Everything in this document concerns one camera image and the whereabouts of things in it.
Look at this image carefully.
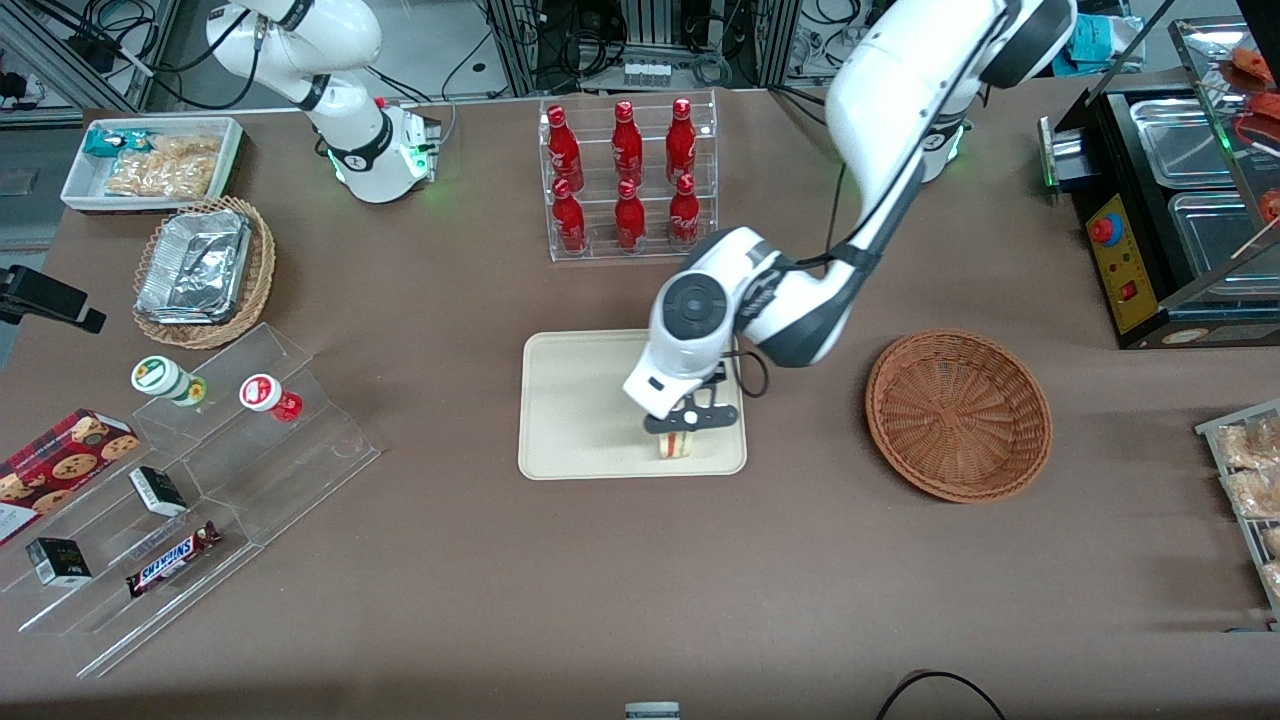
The snickers chocolate bar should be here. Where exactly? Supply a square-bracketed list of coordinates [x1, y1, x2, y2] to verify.
[125, 521, 223, 599]

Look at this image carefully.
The clear acrylic step stand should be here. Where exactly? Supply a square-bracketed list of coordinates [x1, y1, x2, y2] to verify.
[0, 322, 382, 679]

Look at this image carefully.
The brown wicker basket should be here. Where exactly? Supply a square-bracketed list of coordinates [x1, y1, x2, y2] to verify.
[865, 329, 1054, 503]

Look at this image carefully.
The clear bag of crackers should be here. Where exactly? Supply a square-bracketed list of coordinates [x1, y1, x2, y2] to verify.
[105, 135, 223, 199]

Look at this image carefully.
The clear acrylic bottle rack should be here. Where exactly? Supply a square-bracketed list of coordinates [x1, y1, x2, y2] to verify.
[540, 88, 719, 263]

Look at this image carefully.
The red plaid cookie box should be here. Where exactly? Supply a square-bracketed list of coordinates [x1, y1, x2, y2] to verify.
[0, 408, 141, 548]

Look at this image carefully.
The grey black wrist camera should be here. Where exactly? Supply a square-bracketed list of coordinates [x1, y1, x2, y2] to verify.
[644, 405, 743, 435]

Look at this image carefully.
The green lid yogurt bottle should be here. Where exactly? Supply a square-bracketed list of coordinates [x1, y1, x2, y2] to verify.
[131, 356, 209, 408]

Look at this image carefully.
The light wicker basket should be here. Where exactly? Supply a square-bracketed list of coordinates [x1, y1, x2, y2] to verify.
[132, 196, 277, 350]

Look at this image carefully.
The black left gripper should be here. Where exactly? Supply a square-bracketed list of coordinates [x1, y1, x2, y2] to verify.
[698, 362, 741, 413]

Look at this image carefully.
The foil container stack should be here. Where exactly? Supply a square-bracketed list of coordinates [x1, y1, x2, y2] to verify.
[135, 208, 253, 326]

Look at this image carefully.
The black clamp mount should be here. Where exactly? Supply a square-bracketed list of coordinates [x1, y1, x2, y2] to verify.
[0, 265, 107, 334]

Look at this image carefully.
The red lid yogurt bottle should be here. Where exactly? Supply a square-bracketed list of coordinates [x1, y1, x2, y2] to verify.
[239, 373, 304, 423]

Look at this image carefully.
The aluminium frame rack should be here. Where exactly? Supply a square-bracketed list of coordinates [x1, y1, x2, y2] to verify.
[485, 0, 801, 93]

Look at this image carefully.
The red cola bottle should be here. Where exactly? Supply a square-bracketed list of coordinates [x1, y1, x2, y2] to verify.
[668, 173, 701, 248]
[666, 97, 698, 186]
[546, 105, 585, 193]
[611, 100, 644, 189]
[614, 180, 648, 251]
[552, 178, 588, 255]

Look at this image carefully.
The small black box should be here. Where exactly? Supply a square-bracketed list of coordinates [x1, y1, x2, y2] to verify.
[128, 466, 189, 518]
[25, 537, 93, 587]

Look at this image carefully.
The steel fryer pan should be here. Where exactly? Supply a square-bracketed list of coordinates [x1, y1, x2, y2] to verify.
[1168, 190, 1280, 278]
[1130, 98, 1238, 191]

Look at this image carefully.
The white rectangular snack bin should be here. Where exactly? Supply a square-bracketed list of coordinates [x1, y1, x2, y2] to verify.
[60, 116, 246, 216]

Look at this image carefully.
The grey wire rack tray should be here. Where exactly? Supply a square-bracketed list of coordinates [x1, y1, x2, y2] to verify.
[1195, 400, 1280, 631]

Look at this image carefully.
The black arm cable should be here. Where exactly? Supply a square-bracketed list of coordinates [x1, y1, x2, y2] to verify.
[733, 160, 883, 399]

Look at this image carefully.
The beige plastic tray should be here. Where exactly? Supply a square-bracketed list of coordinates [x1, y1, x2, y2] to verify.
[518, 326, 748, 481]

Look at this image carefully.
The black food warmer machine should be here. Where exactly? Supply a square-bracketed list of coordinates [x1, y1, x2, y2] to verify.
[1038, 15, 1280, 351]

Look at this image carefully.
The black cable loop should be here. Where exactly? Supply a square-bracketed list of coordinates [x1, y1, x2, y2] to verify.
[876, 671, 1009, 720]

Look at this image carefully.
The teal snack packet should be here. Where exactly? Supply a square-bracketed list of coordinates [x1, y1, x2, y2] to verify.
[82, 128, 151, 159]

